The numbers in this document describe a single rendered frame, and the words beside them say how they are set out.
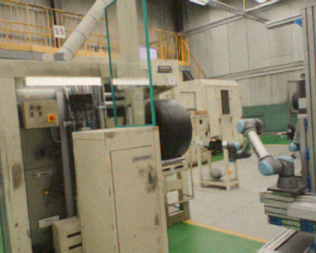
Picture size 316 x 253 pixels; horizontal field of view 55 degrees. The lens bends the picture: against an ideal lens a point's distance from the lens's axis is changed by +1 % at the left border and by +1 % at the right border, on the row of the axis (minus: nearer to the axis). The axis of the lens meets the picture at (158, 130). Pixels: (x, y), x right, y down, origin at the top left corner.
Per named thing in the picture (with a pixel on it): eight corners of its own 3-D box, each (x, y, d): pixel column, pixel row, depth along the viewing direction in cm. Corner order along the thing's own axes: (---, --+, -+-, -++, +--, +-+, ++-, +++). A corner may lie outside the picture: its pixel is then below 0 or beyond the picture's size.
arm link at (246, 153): (264, 114, 257) (245, 151, 292) (253, 115, 255) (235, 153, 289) (271, 123, 250) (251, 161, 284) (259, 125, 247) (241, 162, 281)
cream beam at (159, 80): (129, 86, 296) (129, 71, 295) (117, 89, 316) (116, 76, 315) (177, 86, 331) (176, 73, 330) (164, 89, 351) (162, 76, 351)
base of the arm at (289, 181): (301, 185, 230) (300, 172, 230) (293, 190, 220) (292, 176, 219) (281, 183, 241) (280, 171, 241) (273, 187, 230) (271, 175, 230)
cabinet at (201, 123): (192, 168, 727) (188, 116, 720) (174, 166, 768) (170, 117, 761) (214, 161, 791) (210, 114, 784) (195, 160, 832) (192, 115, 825)
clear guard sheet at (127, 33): (153, 126, 199) (141, -22, 194) (114, 127, 244) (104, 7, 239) (156, 126, 200) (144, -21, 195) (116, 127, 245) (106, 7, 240)
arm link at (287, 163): (299, 174, 226) (297, 156, 225) (283, 176, 222) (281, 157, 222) (287, 171, 237) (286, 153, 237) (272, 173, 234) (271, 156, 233)
